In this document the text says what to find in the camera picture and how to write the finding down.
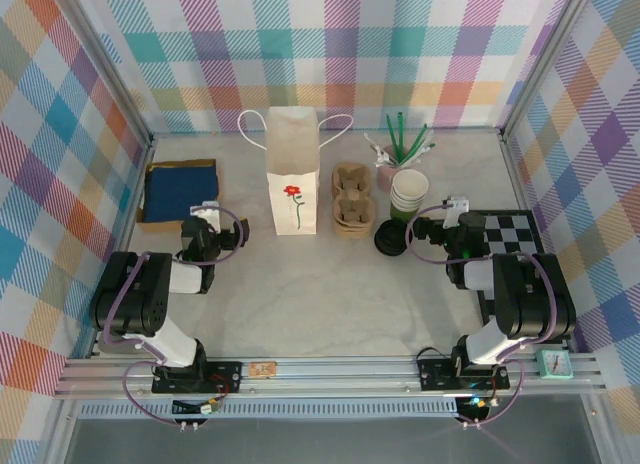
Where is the green paper coffee cup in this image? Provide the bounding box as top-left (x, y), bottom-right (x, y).
top-left (391, 168), bottom-right (431, 200)

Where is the white flower paper bag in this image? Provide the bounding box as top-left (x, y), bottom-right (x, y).
top-left (237, 106), bottom-right (354, 237)

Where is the cardboard napkin tray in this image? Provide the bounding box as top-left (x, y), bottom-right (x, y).
top-left (136, 157), bottom-right (224, 235)

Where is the black grey checkerboard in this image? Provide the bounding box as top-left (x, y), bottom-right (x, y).
top-left (464, 209), bottom-right (574, 343)

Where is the pink straw holder cup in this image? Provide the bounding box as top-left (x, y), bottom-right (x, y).
top-left (375, 163), bottom-right (401, 193)

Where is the small teal clock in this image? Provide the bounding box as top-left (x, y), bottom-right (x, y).
top-left (535, 348), bottom-right (573, 383)

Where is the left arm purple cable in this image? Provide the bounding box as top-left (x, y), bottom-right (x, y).
top-left (102, 206), bottom-right (251, 428)

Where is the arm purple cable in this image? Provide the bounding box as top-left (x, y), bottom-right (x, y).
top-left (405, 203), bottom-right (559, 428)
top-left (102, 206), bottom-right (251, 428)

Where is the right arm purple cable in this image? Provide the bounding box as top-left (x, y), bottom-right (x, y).
top-left (405, 203), bottom-right (559, 428)

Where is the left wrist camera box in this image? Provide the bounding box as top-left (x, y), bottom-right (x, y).
top-left (191, 200), bottom-right (221, 234)

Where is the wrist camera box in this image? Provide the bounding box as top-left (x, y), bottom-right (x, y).
top-left (191, 200), bottom-right (221, 234)
top-left (442, 195), bottom-right (471, 230)

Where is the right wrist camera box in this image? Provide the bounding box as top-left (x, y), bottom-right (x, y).
top-left (442, 195), bottom-right (471, 230)

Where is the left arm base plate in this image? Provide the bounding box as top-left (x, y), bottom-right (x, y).
top-left (151, 361), bottom-right (242, 396)

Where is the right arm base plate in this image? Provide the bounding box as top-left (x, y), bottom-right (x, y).
top-left (417, 358), bottom-right (511, 391)

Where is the aluminium frame rail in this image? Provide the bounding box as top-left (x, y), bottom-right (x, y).
top-left (53, 356), bottom-right (607, 400)

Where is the slotted grey cable duct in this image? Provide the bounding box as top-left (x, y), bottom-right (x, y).
top-left (74, 401), bottom-right (461, 419)

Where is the aluminium frame post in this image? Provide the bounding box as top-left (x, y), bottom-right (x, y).
top-left (499, 0), bottom-right (599, 143)
top-left (62, 0), bottom-right (154, 145)

